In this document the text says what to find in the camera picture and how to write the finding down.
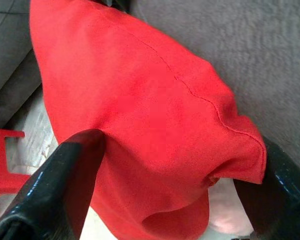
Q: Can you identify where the red metal frame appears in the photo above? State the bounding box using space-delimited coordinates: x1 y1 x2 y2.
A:
0 128 33 223

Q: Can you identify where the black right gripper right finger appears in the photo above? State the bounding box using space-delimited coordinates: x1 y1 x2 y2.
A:
233 135 300 240

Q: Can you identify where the pink cushion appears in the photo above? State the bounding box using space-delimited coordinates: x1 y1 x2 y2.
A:
207 176 255 237

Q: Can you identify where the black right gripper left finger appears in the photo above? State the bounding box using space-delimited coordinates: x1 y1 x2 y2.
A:
0 128 106 240

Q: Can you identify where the red pillow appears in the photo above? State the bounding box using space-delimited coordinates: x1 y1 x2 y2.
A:
29 0 268 240

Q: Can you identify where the dark grey fabric sofa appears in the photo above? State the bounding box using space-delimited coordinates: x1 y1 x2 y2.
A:
0 0 300 176

